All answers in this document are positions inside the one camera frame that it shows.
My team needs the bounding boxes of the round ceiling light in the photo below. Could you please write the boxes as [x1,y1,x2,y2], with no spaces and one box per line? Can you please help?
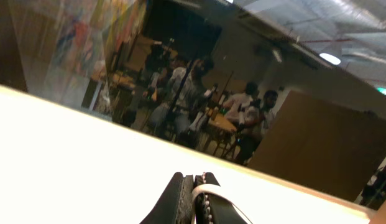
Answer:
[319,52,342,65]

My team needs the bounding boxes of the seated person white shirt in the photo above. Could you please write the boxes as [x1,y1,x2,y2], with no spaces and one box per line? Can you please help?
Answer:
[223,82,258,124]

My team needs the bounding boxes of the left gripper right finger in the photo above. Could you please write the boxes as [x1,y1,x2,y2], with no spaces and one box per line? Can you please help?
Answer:
[194,172,247,224]

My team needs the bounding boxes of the wooden background table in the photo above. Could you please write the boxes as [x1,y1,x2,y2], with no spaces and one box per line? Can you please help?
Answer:
[201,107,239,156]

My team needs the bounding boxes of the white usb cable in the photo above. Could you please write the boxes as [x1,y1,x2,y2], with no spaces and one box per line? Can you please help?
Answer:
[190,183,254,224]

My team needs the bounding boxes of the brown cardboard panel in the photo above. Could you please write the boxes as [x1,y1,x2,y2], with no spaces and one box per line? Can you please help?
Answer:
[248,91,386,202]

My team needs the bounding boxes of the standing person white shirt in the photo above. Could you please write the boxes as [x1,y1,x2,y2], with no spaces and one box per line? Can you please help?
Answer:
[149,56,214,139]

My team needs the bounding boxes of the bearded person white shirt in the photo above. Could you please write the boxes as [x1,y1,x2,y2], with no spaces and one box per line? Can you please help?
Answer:
[234,90,278,165]

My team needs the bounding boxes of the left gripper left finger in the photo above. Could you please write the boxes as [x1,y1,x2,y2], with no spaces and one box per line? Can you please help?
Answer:
[140,172,194,224]

